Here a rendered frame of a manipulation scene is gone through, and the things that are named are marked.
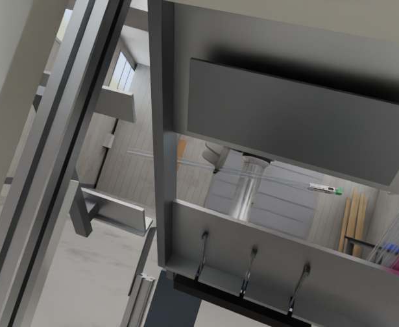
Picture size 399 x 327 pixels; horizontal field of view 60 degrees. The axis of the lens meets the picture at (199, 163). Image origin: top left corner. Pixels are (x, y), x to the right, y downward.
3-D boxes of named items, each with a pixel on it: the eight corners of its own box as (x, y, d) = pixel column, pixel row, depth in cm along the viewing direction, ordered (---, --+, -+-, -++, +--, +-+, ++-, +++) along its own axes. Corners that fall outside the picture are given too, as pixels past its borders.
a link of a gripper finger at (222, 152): (196, 161, 78) (210, 134, 83) (220, 172, 77) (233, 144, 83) (199, 153, 75) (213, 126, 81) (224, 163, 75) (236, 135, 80)
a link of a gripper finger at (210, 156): (193, 170, 81) (207, 142, 86) (217, 181, 81) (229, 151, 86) (195, 165, 79) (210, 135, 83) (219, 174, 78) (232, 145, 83)
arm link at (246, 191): (210, 252, 142) (248, 130, 149) (244, 265, 138) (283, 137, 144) (203, 253, 131) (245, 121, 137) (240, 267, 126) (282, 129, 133)
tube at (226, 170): (340, 196, 81) (339, 191, 82) (342, 193, 80) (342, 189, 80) (126, 154, 77) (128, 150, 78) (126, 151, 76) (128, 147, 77)
